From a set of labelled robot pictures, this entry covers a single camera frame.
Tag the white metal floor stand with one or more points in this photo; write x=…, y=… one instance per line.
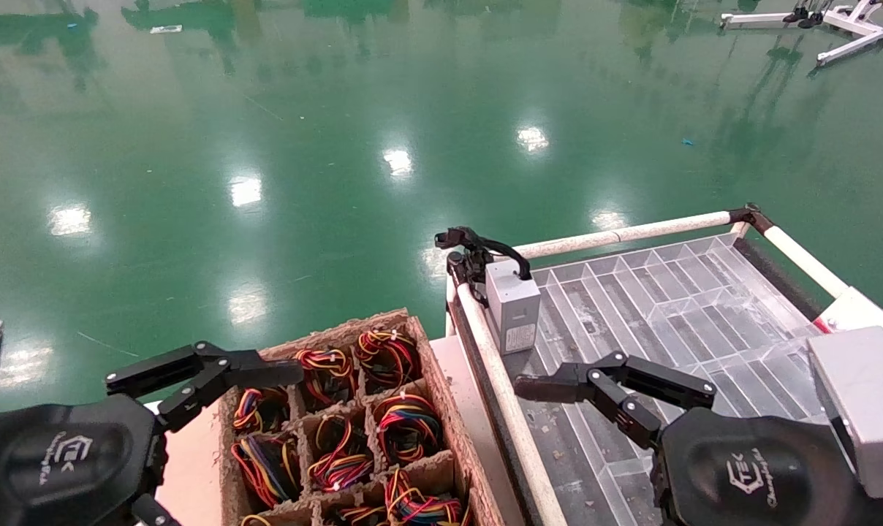
x=756, y=17

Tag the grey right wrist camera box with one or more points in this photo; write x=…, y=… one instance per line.
x=865, y=398

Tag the white paper scrap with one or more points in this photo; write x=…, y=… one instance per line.
x=165, y=29

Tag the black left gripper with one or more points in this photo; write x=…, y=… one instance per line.
x=54, y=467

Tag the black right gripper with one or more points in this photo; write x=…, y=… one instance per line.
x=748, y=478

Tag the white pipe rack frame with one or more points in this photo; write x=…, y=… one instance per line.
x=507, y=416

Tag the brown cardboard divider box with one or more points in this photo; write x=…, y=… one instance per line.
x=438, y=380

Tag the clear plastic divider tray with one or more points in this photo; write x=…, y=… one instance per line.
x=631, y=307

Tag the white sign with red border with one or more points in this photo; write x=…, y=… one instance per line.
x=858, y=307

